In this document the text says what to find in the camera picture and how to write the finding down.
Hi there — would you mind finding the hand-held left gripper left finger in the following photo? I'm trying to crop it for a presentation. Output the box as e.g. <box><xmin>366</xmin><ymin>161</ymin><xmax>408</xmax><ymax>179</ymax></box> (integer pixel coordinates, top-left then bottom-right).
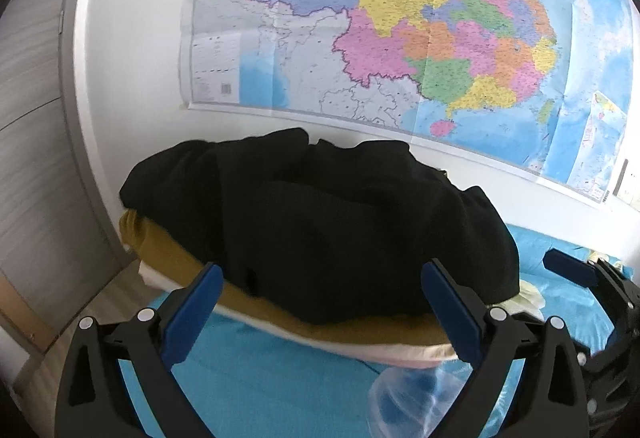
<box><xmin>56</xmin><ymin>262</ymin><xmax>225</xmax><ymax>438</ymax></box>

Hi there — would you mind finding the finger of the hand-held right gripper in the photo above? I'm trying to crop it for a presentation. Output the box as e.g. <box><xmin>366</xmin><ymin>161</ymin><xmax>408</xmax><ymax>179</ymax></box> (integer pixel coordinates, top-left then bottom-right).
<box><xmin>575</xmin><ymin>343</ymin><xmax>640</xmax><ymax>438</ymax></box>
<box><xmin>542</xmin><ymin>248</ymin><xmax>608</xmax><ymax>291</ymax></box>

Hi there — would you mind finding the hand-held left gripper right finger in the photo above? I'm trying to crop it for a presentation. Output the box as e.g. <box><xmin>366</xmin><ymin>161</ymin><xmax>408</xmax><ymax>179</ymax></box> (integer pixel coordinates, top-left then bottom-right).
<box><xmin>421</xmin><ymin>259</ymin><xmax>590</xmax><ymax>438</ymax></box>

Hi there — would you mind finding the black garment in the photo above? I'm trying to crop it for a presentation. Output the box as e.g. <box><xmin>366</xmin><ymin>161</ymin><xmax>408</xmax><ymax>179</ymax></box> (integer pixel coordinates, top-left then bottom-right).
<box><xmin>119</xmin><ymin>128</ymin><xmax>521</xmax><ymax>325</ymax></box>

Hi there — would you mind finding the pale yellow cloth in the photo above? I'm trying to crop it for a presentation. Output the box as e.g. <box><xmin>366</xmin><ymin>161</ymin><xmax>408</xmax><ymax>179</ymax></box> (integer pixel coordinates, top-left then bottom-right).
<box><xmin>482</xmin><ymin>281</ymin><xmax>546</xmax><ymax>319</ymax></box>

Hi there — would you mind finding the white garment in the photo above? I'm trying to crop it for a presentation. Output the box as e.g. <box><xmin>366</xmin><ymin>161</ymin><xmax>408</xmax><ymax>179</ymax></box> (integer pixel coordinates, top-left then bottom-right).
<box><xmin>137</xmin><ymin>261</ymin><xmax>458</xmax><ymax>364</ymax></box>

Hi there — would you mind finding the mustard garment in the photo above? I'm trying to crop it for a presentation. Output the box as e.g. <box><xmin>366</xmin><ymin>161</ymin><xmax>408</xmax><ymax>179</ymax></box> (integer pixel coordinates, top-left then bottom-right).
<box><xmin>119</xmin><ymin>209</ymin><xmax>453</xmax><ymax>349</ymax></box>

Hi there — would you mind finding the pink garment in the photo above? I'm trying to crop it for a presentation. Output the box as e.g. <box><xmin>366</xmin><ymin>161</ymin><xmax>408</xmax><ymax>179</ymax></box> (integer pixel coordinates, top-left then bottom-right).
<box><xmin>357</xmin><ymin>352</ymin><xmax>446</xmax><ymax>371</ymax></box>

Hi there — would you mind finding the clear plastic bag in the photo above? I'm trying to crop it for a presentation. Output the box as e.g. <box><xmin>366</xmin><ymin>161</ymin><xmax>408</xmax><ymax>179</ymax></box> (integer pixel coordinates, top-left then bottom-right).
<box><xmin>367</xmin><ymin>360</ymin><xmax>473</xmax><ymax>438</ymax></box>

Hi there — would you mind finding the blue blanket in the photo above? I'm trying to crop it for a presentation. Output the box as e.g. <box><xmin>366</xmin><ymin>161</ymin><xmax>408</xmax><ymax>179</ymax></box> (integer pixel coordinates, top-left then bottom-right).
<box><xmin>117</xmin><ymin>223</ymin><xmax>640</xmax><ymax>438</ymax></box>

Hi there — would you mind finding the wood grain wardrobe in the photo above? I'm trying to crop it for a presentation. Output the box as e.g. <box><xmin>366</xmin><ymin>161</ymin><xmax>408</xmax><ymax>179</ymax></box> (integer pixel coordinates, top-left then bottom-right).
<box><xmin>0</xmin><ymin>0</ymin><xmax>136</xmax><ymax>399</ymax></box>

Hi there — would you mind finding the white wall socket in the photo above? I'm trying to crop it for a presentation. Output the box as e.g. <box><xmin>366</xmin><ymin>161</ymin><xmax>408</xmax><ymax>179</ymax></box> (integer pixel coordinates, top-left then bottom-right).
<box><xmin>617</xmin><ymin>158</ymin><xmax>640</xmax><ymax>211</ymax></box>

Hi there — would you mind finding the colourful wall map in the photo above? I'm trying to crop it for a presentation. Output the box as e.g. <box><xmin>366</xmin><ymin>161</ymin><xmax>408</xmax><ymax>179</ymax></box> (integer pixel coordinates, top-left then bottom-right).
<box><xmin>177</xmin><ymin>0</ymin><xmax>631</xmax><ymax>205</ymax></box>

